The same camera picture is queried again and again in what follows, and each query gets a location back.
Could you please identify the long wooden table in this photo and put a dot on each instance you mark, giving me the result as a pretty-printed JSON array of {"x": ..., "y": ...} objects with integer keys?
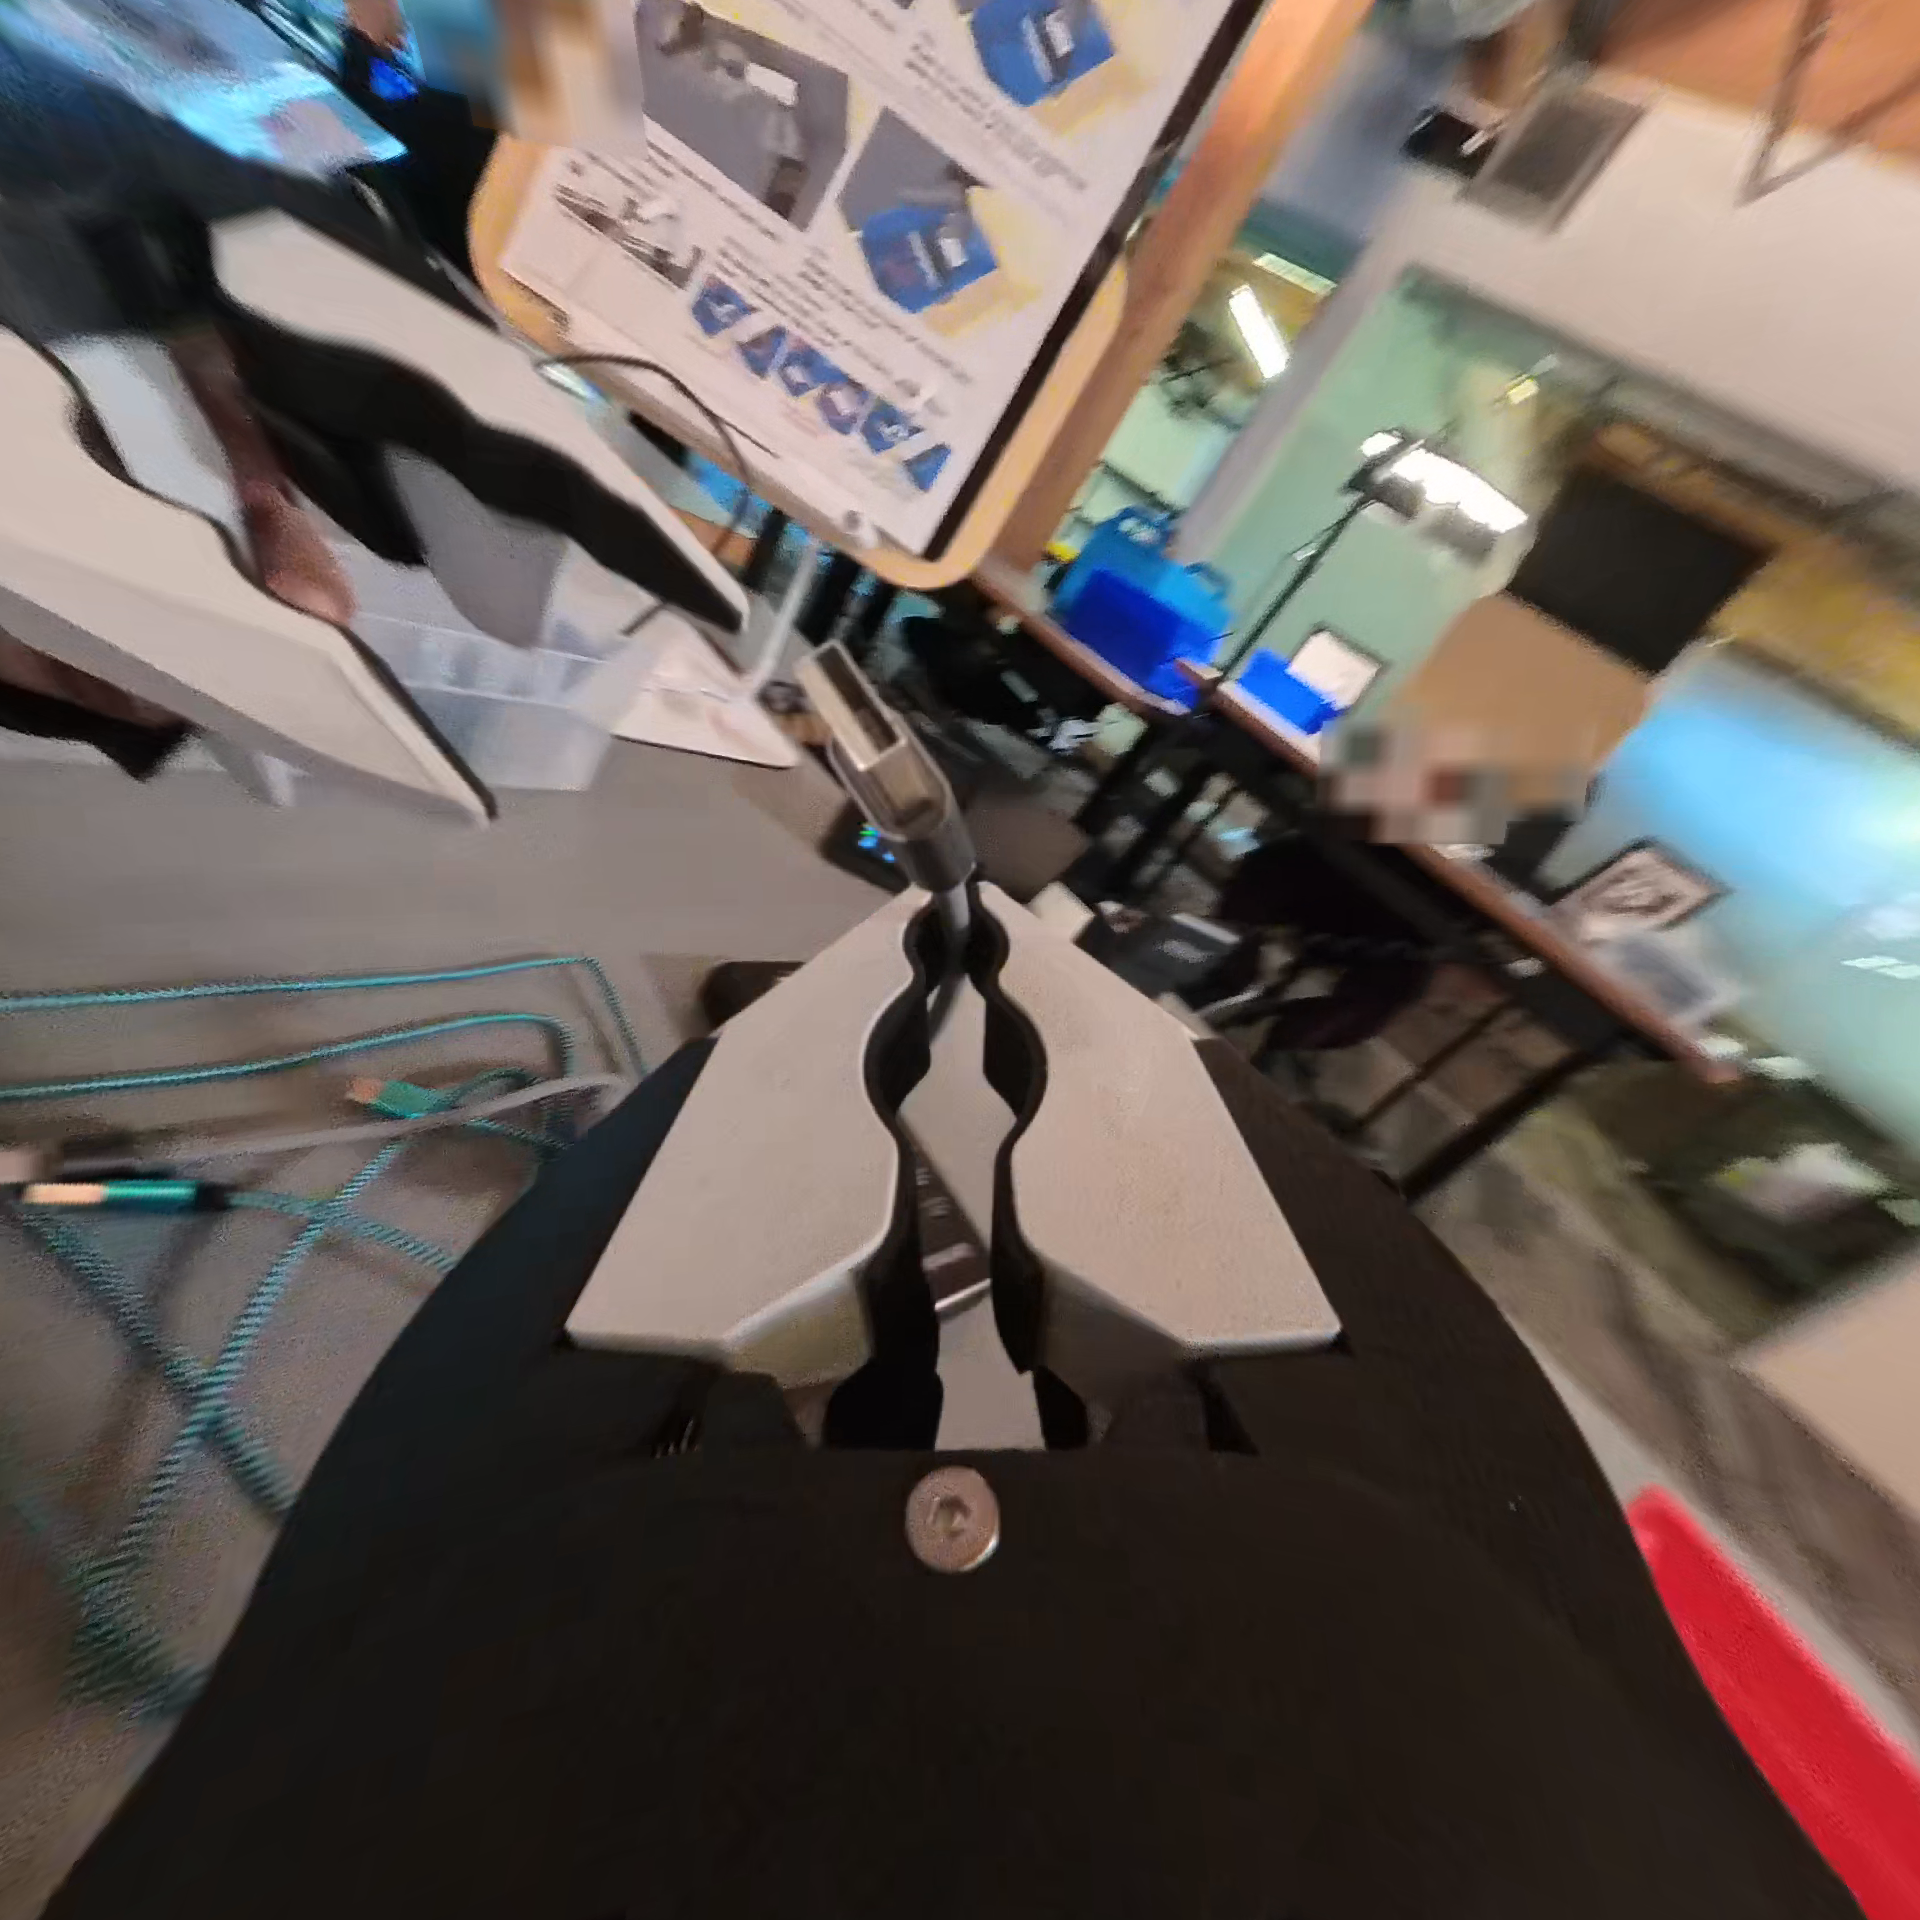
[{"x": 1590, "y": 961}]

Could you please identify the instruction display board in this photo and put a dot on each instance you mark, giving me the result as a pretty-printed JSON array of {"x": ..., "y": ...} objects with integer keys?
[{"x": 900, "y": 225}]

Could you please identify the framed picture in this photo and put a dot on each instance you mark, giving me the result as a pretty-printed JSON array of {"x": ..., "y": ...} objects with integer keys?
[{"x": 1638, "y": 888}]

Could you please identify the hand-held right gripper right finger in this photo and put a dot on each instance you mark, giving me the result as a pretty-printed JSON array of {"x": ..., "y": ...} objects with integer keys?
[{"x": 1155, "y": 1200}]

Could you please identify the studio light on stand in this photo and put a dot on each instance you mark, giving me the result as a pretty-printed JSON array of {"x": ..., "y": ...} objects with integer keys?
[{"x": 1441, "y": 480}]

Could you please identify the large blue bin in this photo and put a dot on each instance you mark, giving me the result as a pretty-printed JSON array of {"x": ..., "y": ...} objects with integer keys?
[{"x": 1140, "y": 600}]

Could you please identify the small blue bin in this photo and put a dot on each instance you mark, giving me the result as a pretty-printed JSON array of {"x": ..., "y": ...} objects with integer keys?
[{"x": 1282, "y": 692}]

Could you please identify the clear plastic container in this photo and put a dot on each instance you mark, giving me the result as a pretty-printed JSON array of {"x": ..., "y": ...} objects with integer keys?
[{"x": 511, "y": 705}]

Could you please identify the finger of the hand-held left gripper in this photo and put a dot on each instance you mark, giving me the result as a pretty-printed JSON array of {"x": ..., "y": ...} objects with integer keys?
[
  {"x": 134, "y": 631},
  {"x": 435, "y": 390}
]

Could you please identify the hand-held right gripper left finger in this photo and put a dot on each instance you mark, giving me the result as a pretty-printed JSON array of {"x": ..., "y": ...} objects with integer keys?
[{"x": 734, "y": 1170}]

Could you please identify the person's left hand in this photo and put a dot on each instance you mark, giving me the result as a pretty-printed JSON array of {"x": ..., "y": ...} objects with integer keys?
[{"x": 279, "y": 524}]

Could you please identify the red box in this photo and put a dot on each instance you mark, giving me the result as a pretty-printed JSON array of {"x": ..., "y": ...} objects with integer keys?
[{"x": 1801, "y": 1725}]

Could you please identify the white stand base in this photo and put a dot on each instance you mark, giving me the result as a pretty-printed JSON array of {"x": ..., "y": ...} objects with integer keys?
[{"x": 705, "y": 721}]

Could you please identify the black usb hub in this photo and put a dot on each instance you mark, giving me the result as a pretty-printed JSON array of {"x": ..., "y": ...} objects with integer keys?
[{"x": 863, "y": 855}]

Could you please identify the black wall screen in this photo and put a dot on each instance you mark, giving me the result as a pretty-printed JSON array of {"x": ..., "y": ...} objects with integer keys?
[{"x": 1635, "y": 570}]

